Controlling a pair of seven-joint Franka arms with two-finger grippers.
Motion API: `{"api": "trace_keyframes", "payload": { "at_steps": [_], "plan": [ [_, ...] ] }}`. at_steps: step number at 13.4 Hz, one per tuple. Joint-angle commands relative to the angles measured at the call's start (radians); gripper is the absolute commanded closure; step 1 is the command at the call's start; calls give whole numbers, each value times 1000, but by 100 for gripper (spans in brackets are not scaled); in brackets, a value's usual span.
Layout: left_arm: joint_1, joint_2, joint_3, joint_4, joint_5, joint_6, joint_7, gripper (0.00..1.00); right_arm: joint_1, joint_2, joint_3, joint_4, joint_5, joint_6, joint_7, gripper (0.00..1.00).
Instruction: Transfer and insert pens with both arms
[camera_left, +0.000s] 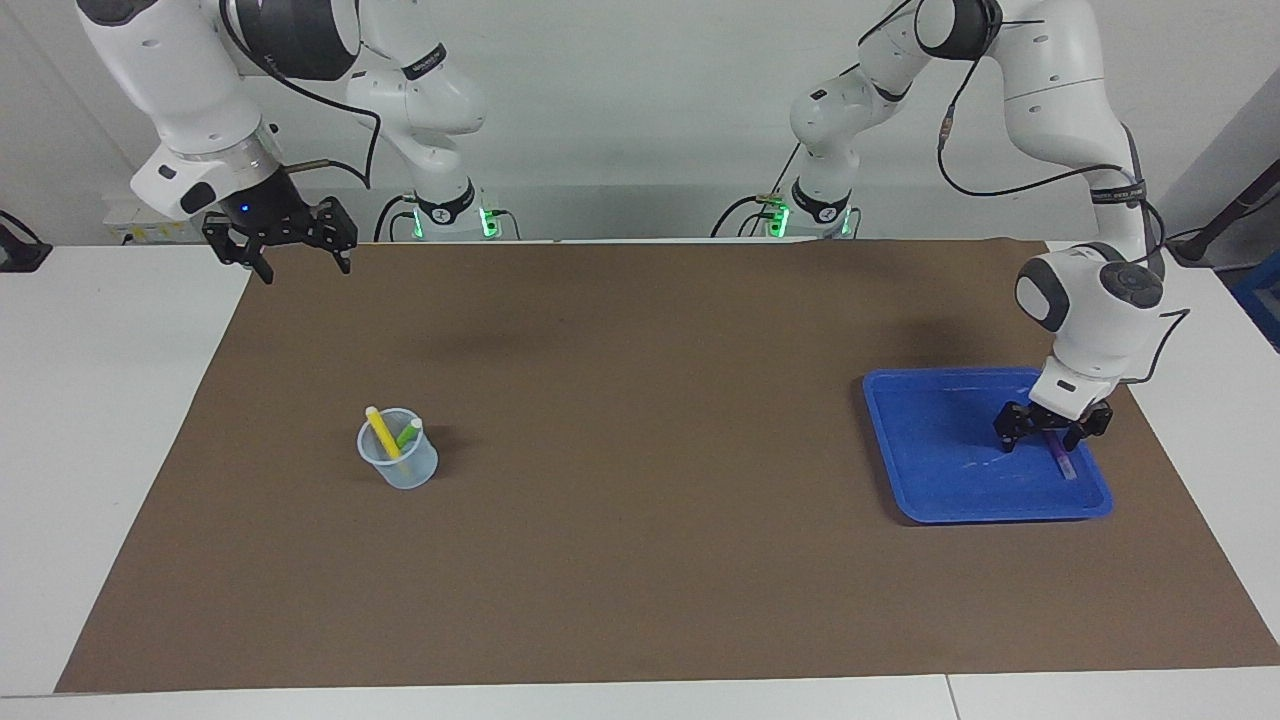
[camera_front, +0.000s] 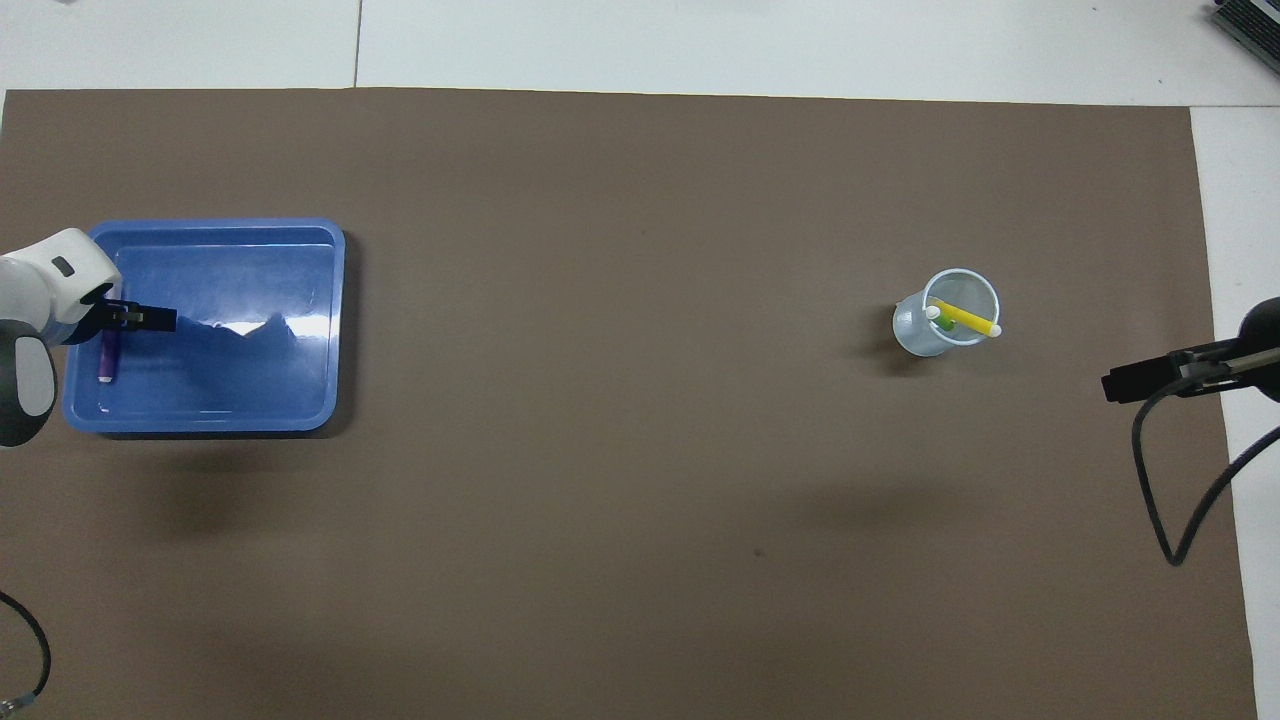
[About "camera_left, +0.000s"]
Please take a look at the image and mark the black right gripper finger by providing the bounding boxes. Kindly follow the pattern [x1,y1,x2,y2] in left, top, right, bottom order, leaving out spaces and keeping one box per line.
[202,215,275,286]
[305,197,359,275]

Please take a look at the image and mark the purple pen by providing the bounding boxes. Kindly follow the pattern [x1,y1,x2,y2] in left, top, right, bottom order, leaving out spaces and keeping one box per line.
[1040,430,1079,481]

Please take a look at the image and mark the yellow pen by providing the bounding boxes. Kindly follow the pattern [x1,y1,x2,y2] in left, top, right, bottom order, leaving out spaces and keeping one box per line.
[365,406,403,463]

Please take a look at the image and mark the blue plastic tray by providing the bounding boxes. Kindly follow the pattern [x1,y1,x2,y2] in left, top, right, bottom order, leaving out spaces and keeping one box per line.
[862,367,1114,525]

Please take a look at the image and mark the white power strip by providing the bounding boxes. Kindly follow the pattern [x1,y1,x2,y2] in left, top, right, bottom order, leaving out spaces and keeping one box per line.
[102,195,201,246]

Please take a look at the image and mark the black table clamp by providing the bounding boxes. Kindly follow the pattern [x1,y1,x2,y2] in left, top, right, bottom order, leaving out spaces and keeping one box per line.
[0,210,53,273]

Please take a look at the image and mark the blue crate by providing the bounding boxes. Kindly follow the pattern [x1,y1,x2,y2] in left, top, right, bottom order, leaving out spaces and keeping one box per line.
[1232,250,1280,351]

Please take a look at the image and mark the clear plastic cup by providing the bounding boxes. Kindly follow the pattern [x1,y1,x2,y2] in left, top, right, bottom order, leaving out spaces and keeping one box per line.
[357,407,439,491]

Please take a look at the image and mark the black stand leg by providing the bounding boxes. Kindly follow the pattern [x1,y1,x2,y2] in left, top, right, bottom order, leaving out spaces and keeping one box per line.
[1165,160,1280,269]

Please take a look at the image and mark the brown table mat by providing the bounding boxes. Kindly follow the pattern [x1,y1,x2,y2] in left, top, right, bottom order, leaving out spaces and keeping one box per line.
[55,238,1280,694]

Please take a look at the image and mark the black base cables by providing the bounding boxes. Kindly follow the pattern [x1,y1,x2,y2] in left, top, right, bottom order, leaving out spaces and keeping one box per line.
[375,195,523,241]
[710,195,791,238]

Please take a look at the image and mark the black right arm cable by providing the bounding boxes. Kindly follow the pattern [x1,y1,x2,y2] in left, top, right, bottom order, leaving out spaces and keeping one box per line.
[218,0,383,191]

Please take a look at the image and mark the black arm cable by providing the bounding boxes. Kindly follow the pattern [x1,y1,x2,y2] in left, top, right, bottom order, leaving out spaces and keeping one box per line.
[860,0,1191,386]
[218,0,383,191]

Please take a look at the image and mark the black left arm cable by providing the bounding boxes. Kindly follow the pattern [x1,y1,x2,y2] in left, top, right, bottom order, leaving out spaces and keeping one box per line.
[860,0,1191,386]

